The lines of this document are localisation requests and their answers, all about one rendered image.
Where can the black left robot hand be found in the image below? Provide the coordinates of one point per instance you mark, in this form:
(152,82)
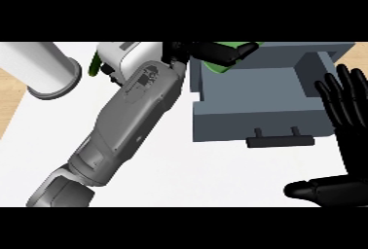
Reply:
(217,52)

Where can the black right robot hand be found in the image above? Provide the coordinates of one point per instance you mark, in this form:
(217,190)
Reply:
(347,136)

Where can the green cup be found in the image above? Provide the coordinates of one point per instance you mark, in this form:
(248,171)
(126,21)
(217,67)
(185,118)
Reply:
(216,67)

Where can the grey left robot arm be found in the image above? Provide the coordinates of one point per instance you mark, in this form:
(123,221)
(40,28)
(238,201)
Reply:
(129,116)

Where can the grey drawer front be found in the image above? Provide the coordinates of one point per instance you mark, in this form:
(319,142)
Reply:
(260,124)

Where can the grey cabinet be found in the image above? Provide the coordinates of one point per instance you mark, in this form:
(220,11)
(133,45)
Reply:
(287,61)

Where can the green curved object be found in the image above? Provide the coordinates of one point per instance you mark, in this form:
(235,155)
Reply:
(95,64)

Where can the white cylinder with grey rim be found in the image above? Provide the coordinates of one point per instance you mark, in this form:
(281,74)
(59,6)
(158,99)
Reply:
(38,69)

